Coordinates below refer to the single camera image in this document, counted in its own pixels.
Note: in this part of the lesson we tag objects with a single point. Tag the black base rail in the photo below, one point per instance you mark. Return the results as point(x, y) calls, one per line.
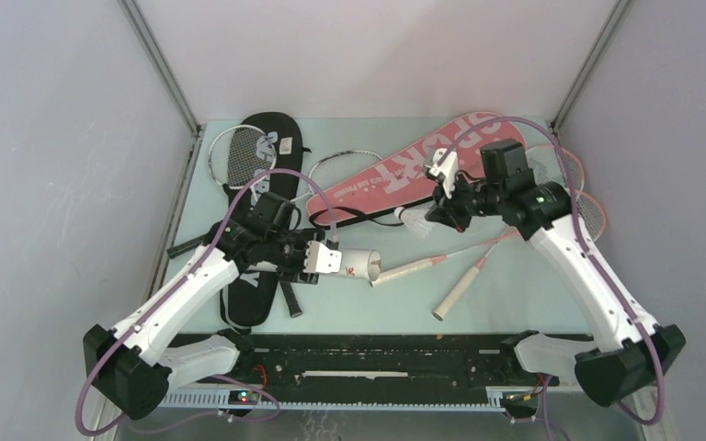
point(445, 370)

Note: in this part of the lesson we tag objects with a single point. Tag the white racket under pink bag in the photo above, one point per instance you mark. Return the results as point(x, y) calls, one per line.
point(326, 173)

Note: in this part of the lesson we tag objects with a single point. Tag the black racket bag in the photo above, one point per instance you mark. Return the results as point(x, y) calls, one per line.
point(267, 138)

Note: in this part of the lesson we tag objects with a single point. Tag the shuttlecock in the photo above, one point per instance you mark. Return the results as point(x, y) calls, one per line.
point(414, 220)

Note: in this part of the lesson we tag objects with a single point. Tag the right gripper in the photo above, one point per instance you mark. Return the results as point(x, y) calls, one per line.
point(443, 214)

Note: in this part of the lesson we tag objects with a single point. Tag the pink sport racket bag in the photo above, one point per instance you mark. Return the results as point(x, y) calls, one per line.
point(398, 180)

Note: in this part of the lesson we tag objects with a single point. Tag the white shuttlecock tube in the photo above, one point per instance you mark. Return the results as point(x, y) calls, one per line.
point(360, 263)

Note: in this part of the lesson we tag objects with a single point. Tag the aluminium frame post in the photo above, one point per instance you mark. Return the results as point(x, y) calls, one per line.
point(135, 15)
point(606, 35)

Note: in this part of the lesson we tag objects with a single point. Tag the left aluminium frame post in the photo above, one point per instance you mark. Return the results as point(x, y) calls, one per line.
point(135, 15)

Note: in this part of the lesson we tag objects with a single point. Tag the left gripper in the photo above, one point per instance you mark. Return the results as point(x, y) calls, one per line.
point(296, 272)

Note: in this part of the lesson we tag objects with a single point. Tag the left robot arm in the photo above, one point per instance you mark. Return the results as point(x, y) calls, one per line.
point(133, 364)

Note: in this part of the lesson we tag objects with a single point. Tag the right aluminium frame post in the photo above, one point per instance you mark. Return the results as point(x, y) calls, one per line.
point(606, 35)

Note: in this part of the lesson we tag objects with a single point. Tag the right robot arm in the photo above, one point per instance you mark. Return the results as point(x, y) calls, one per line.
point(629, 348)

